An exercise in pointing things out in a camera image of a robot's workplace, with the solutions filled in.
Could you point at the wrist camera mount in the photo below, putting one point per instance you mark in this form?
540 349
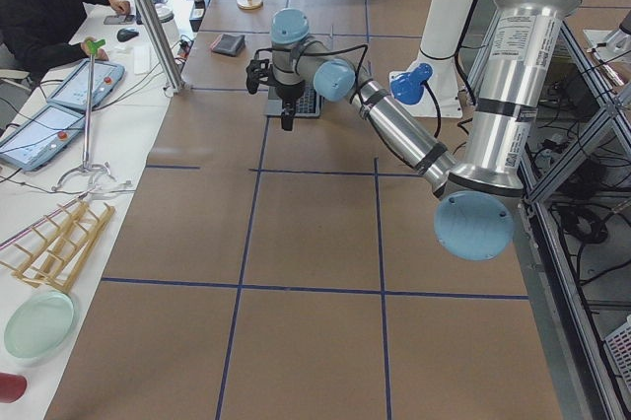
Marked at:
257 73

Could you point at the smartphone on desk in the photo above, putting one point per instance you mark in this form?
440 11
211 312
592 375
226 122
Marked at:
119 20

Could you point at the aluminium frame post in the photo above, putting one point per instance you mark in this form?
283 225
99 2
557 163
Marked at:
160 43

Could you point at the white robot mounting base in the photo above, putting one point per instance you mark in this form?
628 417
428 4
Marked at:
439 45

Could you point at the near teach pendant tablet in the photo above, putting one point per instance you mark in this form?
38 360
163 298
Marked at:
36 142

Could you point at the red cup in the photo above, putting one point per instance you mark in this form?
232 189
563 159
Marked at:
12 387

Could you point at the white plastic basket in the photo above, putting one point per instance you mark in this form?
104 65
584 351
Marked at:
617 344

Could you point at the black computer mouse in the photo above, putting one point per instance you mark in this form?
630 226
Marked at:
126 34

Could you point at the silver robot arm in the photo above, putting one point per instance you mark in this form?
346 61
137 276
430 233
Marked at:
478 193

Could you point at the folded grey cloth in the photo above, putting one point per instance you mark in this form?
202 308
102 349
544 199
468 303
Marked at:
228 45

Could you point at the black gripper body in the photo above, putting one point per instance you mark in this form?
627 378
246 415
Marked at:
285 92

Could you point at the far teach pendant tablet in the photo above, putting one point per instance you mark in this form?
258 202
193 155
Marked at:
72 93

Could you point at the metal stand with green clip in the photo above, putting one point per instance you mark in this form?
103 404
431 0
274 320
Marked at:
87 168

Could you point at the teach pendant tablet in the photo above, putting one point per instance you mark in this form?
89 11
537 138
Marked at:
72 93
36 142

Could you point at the grey laptop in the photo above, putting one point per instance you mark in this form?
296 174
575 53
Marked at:
308 105

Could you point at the person in black sweater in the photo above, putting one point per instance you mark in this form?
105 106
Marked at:
38 32

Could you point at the wooden dish rack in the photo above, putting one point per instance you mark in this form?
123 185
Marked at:
53 251

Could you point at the pale green plate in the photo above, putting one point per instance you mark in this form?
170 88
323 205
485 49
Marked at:
39 325

